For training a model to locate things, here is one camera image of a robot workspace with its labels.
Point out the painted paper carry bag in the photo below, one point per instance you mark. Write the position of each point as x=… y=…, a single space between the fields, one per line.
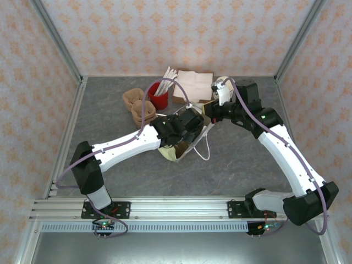
x=170 y=154

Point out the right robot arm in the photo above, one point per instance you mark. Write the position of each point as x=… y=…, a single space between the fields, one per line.
x=283 y=154

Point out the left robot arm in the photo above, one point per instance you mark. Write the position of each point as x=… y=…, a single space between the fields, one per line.
x=123 y=145

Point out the paper cup stack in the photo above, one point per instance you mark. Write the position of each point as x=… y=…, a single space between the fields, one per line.
x=232 y=92

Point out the cardboard napkin box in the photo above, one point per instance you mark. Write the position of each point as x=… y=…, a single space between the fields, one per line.
x=178 y=99

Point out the white napkin stack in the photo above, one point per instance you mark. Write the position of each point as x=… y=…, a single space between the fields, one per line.
x=192 y=82

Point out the red straw bucket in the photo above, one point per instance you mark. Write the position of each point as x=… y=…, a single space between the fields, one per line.
x=159 y=103

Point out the brown pulp cup carrier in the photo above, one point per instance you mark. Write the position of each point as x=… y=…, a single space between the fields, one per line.
x=132 y=96
x=138 y=112

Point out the white wrapped straw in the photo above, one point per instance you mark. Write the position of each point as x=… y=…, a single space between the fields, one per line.
x=165 y=77
x=170 y=78
x=171 y=82

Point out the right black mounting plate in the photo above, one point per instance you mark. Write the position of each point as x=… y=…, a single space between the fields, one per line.
x=236 y=209

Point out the black mounting plate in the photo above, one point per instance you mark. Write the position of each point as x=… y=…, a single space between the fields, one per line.
x=236 y=209
x=121 y=207

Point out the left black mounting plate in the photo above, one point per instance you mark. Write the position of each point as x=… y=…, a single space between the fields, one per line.
x=121 y=207

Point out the right controller board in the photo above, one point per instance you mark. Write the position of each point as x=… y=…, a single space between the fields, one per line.
x=261 y=227

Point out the controller board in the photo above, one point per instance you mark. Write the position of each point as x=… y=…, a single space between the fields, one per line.
x=104 y=226
x=261 y=227

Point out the left controller board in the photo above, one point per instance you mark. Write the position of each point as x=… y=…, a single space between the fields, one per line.
x=104 y=226

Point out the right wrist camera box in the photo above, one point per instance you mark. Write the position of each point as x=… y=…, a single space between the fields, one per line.
x=222 y=93

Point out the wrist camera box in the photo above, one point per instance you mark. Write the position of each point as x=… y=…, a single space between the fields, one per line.
x=189 y=105
x=222 y=93

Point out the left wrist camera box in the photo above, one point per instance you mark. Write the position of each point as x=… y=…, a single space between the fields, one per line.
x=189 y=105

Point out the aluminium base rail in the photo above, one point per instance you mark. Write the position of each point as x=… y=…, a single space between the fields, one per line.
x=178 y=209

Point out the right aluminium frame post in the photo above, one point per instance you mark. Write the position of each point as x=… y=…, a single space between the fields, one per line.
x=299 y=41

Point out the aluminium frame post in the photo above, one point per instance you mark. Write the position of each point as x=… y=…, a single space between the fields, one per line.
x=299 y=41
x=57 y=41

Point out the left aluminium frame post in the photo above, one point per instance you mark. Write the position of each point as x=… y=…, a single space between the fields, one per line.
x=57 y=41

